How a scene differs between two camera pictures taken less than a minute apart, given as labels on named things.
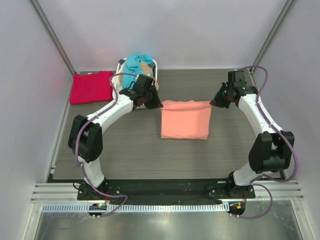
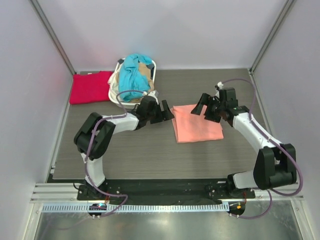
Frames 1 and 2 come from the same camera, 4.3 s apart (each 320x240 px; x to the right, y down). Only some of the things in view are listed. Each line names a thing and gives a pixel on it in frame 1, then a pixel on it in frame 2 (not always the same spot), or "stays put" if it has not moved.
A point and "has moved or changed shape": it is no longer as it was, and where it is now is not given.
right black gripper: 217,100 to 203,101
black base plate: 207,190 stays put
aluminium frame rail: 52,193 stays put
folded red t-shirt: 91,87 stays put
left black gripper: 156,103 to 166,115
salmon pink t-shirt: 185,119 has moved or changed shape
